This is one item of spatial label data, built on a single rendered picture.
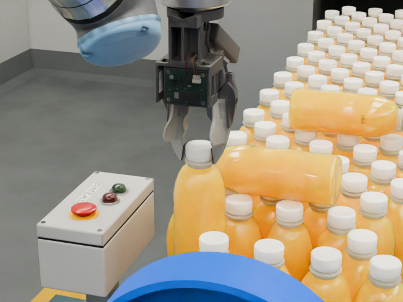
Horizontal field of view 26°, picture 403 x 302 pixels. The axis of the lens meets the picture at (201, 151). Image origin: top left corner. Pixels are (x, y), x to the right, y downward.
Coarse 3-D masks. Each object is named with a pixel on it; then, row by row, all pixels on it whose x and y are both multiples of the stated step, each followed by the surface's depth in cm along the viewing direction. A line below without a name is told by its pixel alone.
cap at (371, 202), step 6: (366, 192) 127; (372, 192) 127; (378, 192) 127; (360, 198) 126; (366, 198) 125; (372, 198) 125; (378, 198) 125; (384, 198) 125; (360, 204) 126; (366, 204) 125; (372, 204) 124; (378, 204) 124; (384, 204) 125; (366, 210) 125; (372, 210) 125; (378, 210) 125; (384, 210) 125
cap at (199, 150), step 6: (186, 144) 117; (192, 144) 117; (198, 144) 117; (204, 144) 117; (186, 150) 116; (192, 150) 115; (198, 150) 115; (204, 150) 115; (210, 150) 116; (186, 156) 117; (192, 156) 116; (198, 156) 115; (204, 156) 115; (210, 156) 116
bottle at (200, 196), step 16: (192, 176) 116; (208, 176) 116; (176, 192) 118; (192, 192) 116; (208, 192) 116; (224, 192) 118; (176, 208) 118; (192, 208) 116; (208, 208) 116; (224, 208) 119; (176, 224) 119; (192, 224) 117; (208, 224) 117; (224, 224) 120; (176, 240) 120; (192, 240) 118
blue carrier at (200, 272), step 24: (168, 264) 84; (192, 264) 82; (216, 264) 81; (240, 264) 82; (264, 264) 82; (120, 288) 86; (144, 288) 81; (168, 288) 80; (192, 288) 86; (216, 288) 78; (240, 288) 78; (264, 288) 79; (288, 288) 80
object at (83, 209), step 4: (76, 204) 123; (80, 204) 123; (84, 204) 123; (88, 204) 123; (92, 204) 123; (72, 208) 122; (76, 208) 122; (80, 208) 122; (84, 208) 122; (88, 208) 122; (92, 208) 122; (96, 208) 122; (72, 212) 122; (76, 212) 121; (80, 212) 121; (84, 212) 121; (88, 212) 121; (92, 212) 121; (84, 216) 122
